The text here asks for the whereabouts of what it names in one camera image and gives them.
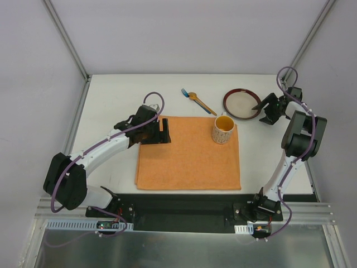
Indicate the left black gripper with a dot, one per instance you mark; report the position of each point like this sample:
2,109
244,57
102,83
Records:
158,134

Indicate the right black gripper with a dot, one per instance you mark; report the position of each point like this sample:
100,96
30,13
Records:
271,109

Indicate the red rimmed plate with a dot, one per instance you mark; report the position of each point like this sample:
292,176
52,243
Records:
240,103

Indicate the orange cloth placemat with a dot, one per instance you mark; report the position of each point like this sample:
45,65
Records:
192,161

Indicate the blue metal fork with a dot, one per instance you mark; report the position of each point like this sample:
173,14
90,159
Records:
185,93

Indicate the white floral mug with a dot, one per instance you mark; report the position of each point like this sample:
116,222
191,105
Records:
222,129

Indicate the gold spoon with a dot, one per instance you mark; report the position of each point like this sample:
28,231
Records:
194,96

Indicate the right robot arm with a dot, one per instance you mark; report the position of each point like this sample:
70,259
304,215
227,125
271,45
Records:
301,141

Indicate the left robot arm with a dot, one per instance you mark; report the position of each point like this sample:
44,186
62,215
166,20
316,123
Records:
66,179

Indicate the right aluminium frame post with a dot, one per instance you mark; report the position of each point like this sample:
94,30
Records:
314,29

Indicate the aluminium frame post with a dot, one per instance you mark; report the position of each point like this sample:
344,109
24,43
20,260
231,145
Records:
49,6
314,29

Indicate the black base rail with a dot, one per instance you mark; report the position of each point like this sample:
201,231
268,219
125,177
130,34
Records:
200,213

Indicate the left white cable duct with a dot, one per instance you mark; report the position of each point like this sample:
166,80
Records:
87,225

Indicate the white cable duct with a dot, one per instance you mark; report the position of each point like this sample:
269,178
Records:
87,225
244,229

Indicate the right white cable duct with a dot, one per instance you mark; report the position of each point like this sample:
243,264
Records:
244,229

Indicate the aluminium front rail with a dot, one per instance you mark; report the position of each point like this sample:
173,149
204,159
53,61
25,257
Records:
302,213

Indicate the left aluminium frame post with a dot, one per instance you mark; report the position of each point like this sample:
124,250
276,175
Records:
49,6

